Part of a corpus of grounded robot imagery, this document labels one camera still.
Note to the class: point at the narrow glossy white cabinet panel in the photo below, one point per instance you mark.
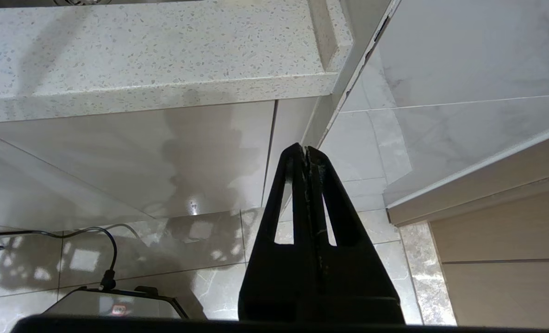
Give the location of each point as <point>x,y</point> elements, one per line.
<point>293,125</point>

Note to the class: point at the stainless steel sink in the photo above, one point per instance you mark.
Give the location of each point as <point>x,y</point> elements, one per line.
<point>84,2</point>

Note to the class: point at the beige wooden cabinet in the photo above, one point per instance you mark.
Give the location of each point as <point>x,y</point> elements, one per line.
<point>510,277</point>

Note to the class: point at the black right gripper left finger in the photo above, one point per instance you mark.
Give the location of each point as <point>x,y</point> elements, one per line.
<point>265,286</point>

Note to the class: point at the wide glossy white cabinet door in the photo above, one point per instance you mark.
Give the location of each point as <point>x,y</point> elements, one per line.
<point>186,152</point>

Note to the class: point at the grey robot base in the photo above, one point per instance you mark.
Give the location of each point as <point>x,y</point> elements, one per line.
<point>117,303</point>

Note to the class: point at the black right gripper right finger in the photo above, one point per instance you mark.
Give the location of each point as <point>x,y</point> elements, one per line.
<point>362,286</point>

